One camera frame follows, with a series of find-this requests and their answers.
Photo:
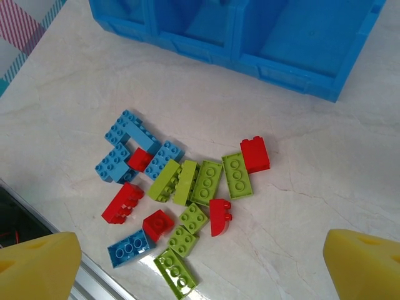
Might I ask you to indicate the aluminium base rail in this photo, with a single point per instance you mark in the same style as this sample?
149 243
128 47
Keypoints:
90 278

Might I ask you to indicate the blue long lego brick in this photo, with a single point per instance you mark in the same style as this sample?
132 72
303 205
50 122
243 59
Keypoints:
129 248

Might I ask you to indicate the red curved lego brick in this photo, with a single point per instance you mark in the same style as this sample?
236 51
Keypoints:
218 218

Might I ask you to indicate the small red lego brick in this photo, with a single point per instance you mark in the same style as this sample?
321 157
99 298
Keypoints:
140 159

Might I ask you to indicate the red long lego brick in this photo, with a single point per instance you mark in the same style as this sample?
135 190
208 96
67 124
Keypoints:
120 204

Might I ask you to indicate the red tall lego brick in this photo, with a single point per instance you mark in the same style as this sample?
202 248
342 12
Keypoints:
255 154

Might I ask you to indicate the red square lego brick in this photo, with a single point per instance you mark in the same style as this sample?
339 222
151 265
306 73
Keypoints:
158 224

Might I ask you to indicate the green long lego brick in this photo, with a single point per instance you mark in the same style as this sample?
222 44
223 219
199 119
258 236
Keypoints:
162 181
206 182
176 273
237 175
187 182

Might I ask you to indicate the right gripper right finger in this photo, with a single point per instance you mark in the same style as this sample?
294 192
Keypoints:
362 268

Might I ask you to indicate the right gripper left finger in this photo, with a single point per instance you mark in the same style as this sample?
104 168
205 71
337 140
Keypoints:
37 268

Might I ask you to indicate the green square lego brick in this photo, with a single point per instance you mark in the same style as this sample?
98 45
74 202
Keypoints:
193 218
182 240

